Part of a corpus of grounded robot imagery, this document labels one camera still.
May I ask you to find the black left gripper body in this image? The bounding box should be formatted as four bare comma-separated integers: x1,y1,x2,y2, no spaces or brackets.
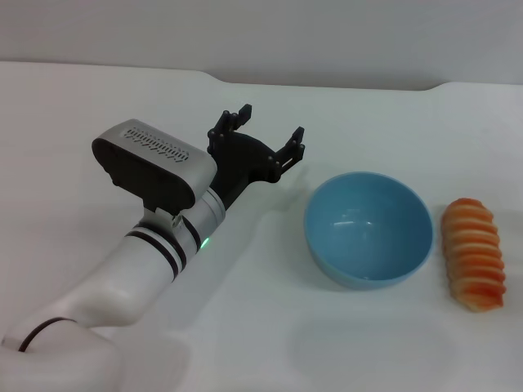
206,127,284,212

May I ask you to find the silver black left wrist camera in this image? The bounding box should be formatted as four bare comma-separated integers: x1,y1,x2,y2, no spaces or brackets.
90,118,217,214

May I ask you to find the ridged orange bread loaf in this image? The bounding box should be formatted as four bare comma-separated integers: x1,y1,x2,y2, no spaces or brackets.
440,197,507,314

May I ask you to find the blue bowl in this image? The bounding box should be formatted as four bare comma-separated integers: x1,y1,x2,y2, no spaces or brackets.
302,171,434,292

